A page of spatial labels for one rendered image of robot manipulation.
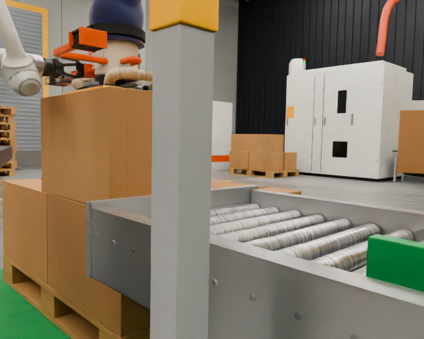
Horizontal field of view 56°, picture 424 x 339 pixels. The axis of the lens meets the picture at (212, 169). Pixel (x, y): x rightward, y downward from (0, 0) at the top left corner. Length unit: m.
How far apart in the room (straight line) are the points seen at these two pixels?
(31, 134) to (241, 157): 5.42
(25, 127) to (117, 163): 9.76
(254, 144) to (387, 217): 7.40
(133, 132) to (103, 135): 0.10
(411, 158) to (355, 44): 10.70
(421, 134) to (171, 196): 2.06
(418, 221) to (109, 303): 0.98
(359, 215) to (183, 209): 0.85
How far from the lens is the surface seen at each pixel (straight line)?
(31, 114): 11.15
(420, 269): 0.66
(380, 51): 8.67
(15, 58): 1.62
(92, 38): 1.29
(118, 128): 1.34
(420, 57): 12.17
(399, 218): 1.25
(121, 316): 1.39
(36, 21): 11.53
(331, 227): 1.21
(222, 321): 0.77
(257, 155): 8.48
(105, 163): 1.35
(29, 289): 2.25
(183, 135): 0.51
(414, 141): 2.47
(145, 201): 1.21
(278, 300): 0.67
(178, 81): 0.52
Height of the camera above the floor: 0.79
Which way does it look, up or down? 4 degrees down
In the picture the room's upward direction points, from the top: 1 degrees clockwise
